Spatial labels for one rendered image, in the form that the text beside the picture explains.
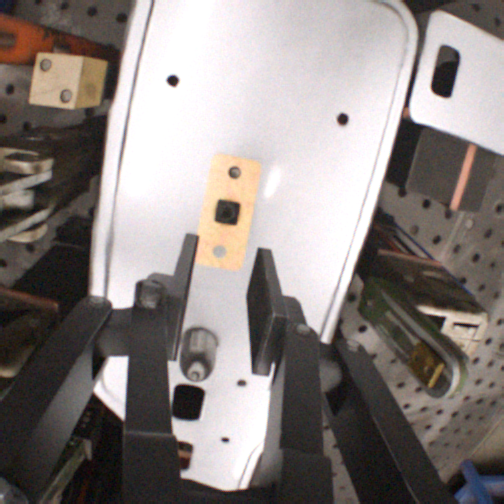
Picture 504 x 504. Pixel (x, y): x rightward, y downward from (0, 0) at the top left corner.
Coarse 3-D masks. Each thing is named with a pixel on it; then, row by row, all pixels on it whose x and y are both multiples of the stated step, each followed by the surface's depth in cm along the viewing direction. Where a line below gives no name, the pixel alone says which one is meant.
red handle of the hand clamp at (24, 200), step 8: (16, 192) 23; (24, 192) 24; (32, 192) 24; (8, 200) 23; (16, 200) 24; (24, 200) 24; (32, 200) 24; (8, 208) 23; (16, 208) 24; (24, 208) 24; (32, 208) 25
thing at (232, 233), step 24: (216, 168) 30; (240, 168) 30; (216, 192) 30; (240, 192) 31; (216, 216) 30; (240, 216) 31; (216, 240) 31; (240, 240) 31; (216, 264) 31; (240, 264) 31
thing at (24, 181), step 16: (0, 176) 22; (16, 176) 22; (32, 176) 23; (48, 176) 25; (0, 192) 20; (0, 208) 22; (0, 224) 22; (16, 224) 23; (32, 224) 25; (0, 240) 21
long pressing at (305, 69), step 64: (192, 0) 26; (256, 0) 26; (320, 0) 26; (384, 0) 27; (128, 64) 27; (192, 64) 28; (256, 64) 28; (320, 64) 28; (384, 64) 28; (128, 128) 29; (192, 128) 30; (256, 128) 30; (320, 128) 30; (384, 128) 30; (128, 192) 31; (192, 192) 31; (320, 192) 32; (128, 256) 33; (320, 256) 34; (192, 320) 35; (320, 320) 36; (192, 384) 38; (256, 384) 38; (256, 448) 42
